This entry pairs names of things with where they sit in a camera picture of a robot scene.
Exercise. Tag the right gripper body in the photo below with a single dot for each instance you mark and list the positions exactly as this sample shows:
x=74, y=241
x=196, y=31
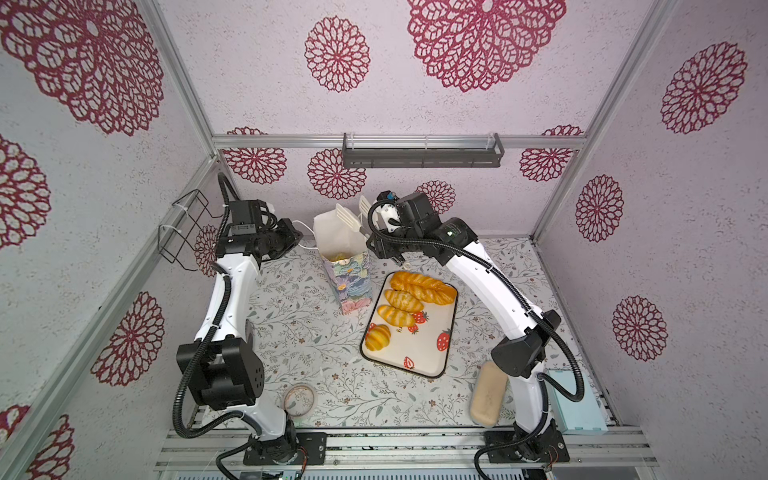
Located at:
x=381, y=245

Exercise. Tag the beige oblong bread loaf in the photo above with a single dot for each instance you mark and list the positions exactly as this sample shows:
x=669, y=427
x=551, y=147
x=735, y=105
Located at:
x=488, y=395

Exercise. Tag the small croissant lower left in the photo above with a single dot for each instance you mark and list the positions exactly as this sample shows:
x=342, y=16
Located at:
x=378, y=337

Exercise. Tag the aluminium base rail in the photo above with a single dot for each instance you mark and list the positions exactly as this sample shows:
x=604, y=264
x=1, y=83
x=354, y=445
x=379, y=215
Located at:
x=411, y=449

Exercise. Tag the striped bread roll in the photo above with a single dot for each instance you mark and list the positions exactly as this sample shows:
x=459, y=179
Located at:
x=395, y=317
x=403, y=301

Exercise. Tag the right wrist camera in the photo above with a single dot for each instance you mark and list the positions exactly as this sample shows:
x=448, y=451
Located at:
x=417, y=217

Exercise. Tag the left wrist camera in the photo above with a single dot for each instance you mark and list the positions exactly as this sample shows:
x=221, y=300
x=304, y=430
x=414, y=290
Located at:
x=246, y=218

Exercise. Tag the black wire wall basket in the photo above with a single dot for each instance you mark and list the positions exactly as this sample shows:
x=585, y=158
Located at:
x=189, y=241

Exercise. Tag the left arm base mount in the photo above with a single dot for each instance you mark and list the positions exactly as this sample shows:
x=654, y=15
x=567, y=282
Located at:
x=292, y=449

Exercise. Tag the black rimmed white tray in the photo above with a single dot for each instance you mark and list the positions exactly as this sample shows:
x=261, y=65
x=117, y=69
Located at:
x=422, y=348

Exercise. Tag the clear tape roll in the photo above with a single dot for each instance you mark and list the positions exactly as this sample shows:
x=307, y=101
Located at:
x=299, y=400

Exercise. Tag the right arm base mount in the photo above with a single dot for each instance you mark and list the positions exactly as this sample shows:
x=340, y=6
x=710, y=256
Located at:
x=528, y=449

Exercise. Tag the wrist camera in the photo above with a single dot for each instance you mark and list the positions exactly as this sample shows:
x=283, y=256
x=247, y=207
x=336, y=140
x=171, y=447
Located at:
x=417, y=217
x=246, y=218

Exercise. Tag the mint green box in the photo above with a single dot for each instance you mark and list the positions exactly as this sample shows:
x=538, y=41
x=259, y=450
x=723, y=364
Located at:
x=585, y=418

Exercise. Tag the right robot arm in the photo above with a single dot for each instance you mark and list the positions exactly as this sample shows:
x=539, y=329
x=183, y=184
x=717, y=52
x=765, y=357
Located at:
x=527, y=328

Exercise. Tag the long twisted bread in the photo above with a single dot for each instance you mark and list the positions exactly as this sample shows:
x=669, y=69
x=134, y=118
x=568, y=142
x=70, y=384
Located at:
x=424, y=288

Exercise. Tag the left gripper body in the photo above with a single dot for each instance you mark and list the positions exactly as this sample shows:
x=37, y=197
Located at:
x=280, y=240

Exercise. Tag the white slotted spatula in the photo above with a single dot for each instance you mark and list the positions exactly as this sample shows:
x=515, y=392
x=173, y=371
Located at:
x=355, y=222

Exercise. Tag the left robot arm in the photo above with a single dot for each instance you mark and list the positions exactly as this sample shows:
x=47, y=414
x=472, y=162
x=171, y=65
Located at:
x=220, y=368

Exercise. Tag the floral paper bag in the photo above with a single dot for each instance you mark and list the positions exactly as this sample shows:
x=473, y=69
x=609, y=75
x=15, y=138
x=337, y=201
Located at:
x=345, y=258

